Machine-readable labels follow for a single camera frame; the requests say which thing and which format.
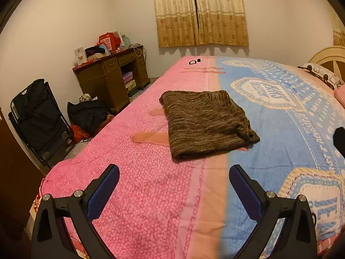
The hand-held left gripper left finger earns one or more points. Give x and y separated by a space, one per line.
103 193

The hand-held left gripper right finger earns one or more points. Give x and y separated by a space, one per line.
248 193

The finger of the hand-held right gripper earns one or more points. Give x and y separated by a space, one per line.
340 140

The brown knit sweater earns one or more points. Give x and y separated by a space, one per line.
204 124

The dark clothes on desk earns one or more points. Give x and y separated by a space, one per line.
95 50

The pink pillow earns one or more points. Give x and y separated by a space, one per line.
340 95

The pink and blue printed blanket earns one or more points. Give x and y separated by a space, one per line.
151 194

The red bag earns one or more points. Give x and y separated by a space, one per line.
79 135

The dotted patterned pillow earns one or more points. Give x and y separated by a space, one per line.
320 72

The black bag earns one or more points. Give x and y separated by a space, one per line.
87 114

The cream wooden headboard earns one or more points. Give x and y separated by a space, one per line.
331 59

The brown wooden cabinet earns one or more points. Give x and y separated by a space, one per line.
13 172

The black folding chair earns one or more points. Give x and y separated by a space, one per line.
40 124

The brown wooden desk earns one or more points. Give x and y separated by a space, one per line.
107 81

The stack of boxes under desk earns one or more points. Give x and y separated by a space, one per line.
129 81

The white printed box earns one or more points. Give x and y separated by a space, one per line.
80 55

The red gift box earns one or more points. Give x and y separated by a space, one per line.
107 41

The beige patterned curtain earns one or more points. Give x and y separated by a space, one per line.
199 13

